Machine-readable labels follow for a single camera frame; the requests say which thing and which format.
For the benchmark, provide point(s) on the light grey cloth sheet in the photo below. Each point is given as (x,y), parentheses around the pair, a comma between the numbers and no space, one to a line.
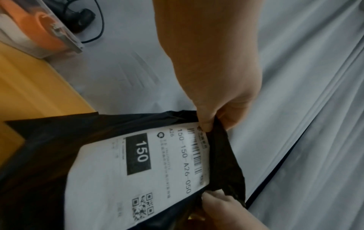
(298,78)

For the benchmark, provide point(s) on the clear plastic storage box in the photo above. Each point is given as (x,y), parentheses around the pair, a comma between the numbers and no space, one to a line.
(57,38)

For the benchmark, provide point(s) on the person's right forearm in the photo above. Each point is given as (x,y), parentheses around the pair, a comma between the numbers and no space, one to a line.
(204,33)

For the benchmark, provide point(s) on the person's left hand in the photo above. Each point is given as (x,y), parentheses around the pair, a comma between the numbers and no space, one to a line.
(236,213)

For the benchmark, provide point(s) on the black plug adapter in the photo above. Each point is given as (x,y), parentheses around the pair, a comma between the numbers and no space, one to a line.
(81,19)

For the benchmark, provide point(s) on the person's right hand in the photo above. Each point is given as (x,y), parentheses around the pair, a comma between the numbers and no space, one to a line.
(224,89)

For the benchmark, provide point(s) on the black mailing bag white label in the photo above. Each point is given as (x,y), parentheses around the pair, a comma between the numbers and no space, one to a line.
(71,168)

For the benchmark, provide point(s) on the white tape roll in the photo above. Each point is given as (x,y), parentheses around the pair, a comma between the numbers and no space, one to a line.
(14,33)

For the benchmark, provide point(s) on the orange tape roll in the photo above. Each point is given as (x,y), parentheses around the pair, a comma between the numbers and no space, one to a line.
(42,29)

